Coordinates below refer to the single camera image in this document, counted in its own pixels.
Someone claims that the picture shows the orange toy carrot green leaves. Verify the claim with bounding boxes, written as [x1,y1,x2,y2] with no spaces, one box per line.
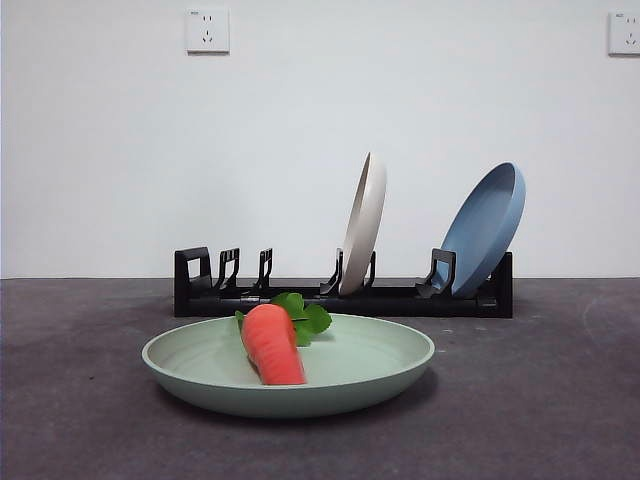
[234,292,334,386]

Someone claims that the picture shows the green plate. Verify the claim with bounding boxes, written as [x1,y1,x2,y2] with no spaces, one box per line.
[140,313,436,419]

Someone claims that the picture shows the beige plate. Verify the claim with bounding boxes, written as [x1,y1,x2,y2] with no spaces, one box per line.
[338,151,389,296]

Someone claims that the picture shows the black plate rack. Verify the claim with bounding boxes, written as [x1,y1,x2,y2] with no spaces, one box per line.
[173,246,515,319]

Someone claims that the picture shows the blue plate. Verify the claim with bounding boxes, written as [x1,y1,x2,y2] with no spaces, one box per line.
[439,161,527,297]

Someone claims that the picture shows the white wall socket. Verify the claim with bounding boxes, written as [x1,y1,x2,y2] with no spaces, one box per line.
[185,7,231,55]
[608,10,640,56]

